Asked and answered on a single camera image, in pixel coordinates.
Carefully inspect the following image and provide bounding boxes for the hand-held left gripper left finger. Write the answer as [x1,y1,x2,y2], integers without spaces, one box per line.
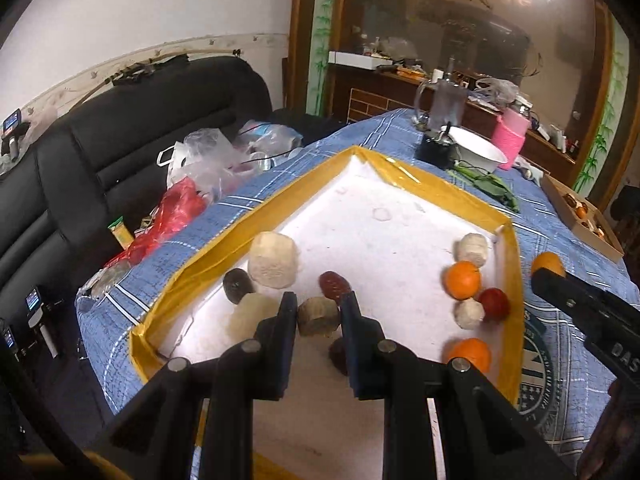
[87,291,299,480]

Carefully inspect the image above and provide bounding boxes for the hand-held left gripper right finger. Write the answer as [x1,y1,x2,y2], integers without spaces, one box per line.
[340,290,576,480]

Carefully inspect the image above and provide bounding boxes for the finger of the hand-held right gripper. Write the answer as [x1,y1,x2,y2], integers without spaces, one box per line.
[530,268,608,331]

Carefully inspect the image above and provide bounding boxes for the dark purple plum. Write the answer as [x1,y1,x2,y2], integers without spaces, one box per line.
[328,337,351,377]

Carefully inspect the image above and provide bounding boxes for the yellowish orange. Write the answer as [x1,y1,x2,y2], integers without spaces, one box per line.
[531,252,567,281]

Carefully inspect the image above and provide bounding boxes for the tan foam block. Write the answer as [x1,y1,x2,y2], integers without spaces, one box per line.
[297,296,342,338]

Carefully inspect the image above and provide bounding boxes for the dark brown fruit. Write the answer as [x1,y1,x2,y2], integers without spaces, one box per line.
[222,268,257,306]

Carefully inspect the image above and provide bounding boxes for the large white foam block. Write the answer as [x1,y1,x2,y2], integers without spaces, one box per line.
[247,231,301,290]

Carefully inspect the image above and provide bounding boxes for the red tomato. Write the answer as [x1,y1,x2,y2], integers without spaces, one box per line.
[477,287,511,322]

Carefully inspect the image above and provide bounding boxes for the small white foam piece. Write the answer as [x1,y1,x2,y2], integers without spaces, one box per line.
[454,298,486,331]
[454,233,491,268]

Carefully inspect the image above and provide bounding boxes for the white foam box yellow tape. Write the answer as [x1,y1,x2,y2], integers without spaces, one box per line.
[129,145,525,480]

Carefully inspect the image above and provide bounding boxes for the person's right hand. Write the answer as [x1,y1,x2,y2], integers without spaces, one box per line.
[575,377,640,480]

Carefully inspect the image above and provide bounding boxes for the cream foam block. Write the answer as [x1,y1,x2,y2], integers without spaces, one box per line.
[227,292,281,343]

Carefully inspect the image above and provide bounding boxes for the red date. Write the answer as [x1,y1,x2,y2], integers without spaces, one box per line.
[319,271,351,303]

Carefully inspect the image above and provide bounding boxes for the cardboard tray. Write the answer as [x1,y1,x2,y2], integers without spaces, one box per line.
[541,174,626,263]

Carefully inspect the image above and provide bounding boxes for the blue plaid tablecloth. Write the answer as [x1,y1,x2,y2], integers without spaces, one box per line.
[75,107,640,466]

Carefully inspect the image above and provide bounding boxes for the green leaves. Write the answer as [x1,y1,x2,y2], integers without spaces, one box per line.
[447,166,521,213]

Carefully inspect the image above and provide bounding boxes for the red plastic bag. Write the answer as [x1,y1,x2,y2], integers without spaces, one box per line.
[105,177,208,268]

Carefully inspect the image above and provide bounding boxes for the white bowl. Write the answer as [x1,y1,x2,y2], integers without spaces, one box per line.
[442,126,508,173]

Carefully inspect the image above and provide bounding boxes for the bottle with pink knit sleeve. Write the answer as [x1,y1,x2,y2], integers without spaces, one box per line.
[490,100,532,171]

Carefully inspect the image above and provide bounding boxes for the clear wrapped packet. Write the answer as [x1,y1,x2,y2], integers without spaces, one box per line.
[80,265,133,301]

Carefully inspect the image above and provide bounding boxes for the small black pot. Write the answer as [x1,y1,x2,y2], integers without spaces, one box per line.
[415,125,458,168]

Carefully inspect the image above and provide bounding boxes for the plastic bag with blue contents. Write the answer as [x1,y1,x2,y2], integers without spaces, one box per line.
[235,120,304,161]

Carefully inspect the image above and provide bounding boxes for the crumpled clear plastic bag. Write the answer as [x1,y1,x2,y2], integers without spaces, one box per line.
[157,127,251,201]

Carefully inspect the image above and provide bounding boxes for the glass pitcher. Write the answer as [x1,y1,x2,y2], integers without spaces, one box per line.
[412,70,468,136]

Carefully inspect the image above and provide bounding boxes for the wooden glass cabinet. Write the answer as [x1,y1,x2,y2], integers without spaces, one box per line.
[287,0,631,206]

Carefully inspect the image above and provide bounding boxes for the black leather sofa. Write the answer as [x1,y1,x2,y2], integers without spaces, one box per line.
[0,55,273,311]

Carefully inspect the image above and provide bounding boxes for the small device with screen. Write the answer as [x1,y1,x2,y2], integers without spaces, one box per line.
[0,108,26,156]
[25,286,61,358]

